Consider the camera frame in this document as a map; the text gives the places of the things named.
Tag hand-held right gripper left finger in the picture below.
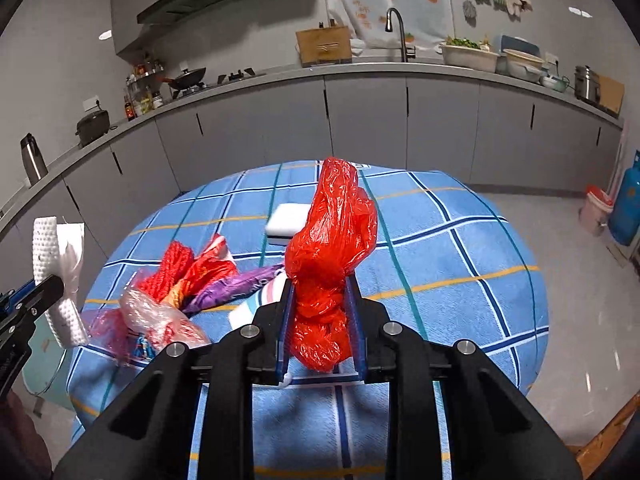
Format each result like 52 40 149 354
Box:
52 276 296 480

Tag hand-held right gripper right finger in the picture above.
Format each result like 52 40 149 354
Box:
345 276 586 480

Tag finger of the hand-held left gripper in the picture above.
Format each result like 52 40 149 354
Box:
14 276 66 318

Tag pale green trash bin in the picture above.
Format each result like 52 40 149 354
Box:
22 310 77 413

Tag white foam fruit net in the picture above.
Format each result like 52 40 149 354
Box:
32 215 92 347

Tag white tissue paper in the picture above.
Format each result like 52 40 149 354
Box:
56 222 87 298

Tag purple snack wrapper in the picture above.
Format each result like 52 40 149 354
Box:
187 265 289 317

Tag red plastic bag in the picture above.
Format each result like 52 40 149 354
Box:
284 156 379 373

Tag orange snack wrapper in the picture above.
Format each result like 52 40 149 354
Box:
179 234 239 307

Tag clear plastic bag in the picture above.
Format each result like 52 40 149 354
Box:
86 280 212 362

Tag red mesh net bag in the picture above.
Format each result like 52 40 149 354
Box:
134 240 202 307

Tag person's left forearm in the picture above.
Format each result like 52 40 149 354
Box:
0 391 54 480

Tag white sponge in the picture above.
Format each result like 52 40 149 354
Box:
264 203 311 246

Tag blue plaid tablecloth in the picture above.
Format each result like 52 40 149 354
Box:
65 159 551 480

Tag black cooking pot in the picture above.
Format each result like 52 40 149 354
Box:
75 108 111 149

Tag grey kitchen counter cabinets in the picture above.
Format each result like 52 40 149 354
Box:
0 60 626 273

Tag metal spice rack with bottles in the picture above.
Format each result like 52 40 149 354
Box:
125 52 166 111

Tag black gas stove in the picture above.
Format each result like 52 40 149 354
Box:
172 67 267 99

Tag black wok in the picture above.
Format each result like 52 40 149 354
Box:
160 66 207 92

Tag pink bin with red bag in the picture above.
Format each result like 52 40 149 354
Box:
578 185 615 236

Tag wooden furniture edge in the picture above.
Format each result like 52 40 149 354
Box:
574 394 637 480

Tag wooden knife block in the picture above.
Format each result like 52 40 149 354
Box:
295 20 354 67

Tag cream basin with vegetables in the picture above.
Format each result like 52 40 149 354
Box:
439 35 501 72

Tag dark kitchen faucet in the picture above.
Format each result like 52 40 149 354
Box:
385 7 417 64

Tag blue gas cylinder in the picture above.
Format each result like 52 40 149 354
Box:
608 150 640 247

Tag beige plastic basin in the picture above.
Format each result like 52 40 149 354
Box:
502 48 546 84

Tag white curtain with orange print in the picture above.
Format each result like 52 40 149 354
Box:
320 0 457 50

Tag blue cutting board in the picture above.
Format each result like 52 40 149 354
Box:
495 35 544 59

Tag steel stock pot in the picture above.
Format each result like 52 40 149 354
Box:
573 64 601 106

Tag wooden board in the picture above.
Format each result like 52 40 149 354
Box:
597 74 626 116

